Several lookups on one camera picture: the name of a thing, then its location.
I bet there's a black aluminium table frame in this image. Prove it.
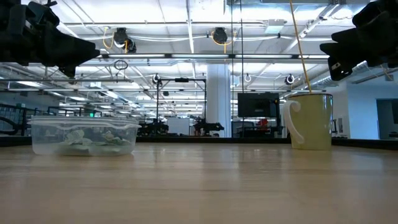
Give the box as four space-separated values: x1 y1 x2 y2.
0 135 398 151

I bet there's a whiteboard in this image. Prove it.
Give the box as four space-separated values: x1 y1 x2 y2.
167 117 191 136

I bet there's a black metal fence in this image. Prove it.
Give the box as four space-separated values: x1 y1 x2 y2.
0 103 32 137

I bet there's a clear plastic container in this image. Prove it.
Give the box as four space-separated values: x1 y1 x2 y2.
27 115 142 157

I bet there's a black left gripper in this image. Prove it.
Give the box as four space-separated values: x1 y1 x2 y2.
0 0 101 78

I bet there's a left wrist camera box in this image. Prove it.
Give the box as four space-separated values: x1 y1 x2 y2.
26 0 60 28

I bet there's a black computer monitor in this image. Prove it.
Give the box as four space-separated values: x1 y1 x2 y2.
237 92 280 119

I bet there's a yellow-green mug with white handle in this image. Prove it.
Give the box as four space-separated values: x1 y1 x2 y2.
282 92 334 151

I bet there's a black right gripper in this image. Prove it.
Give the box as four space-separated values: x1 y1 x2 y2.
319 0 398 82

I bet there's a black background rig frame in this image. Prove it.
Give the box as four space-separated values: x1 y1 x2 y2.
155 77 208 136

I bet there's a black ceiling cable reel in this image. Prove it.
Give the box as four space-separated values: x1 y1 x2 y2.
112 27 138 54
211 27 229 45

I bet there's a thin wooden stir stick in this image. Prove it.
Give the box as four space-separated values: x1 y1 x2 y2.
289 0 313 94

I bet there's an overhead light bar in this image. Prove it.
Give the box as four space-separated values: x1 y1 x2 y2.
74 53 330 61

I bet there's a coiled black hanging cable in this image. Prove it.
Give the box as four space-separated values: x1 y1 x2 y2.
113 59 129 71

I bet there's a white building column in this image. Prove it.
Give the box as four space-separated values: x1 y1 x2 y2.
205 63 233 138

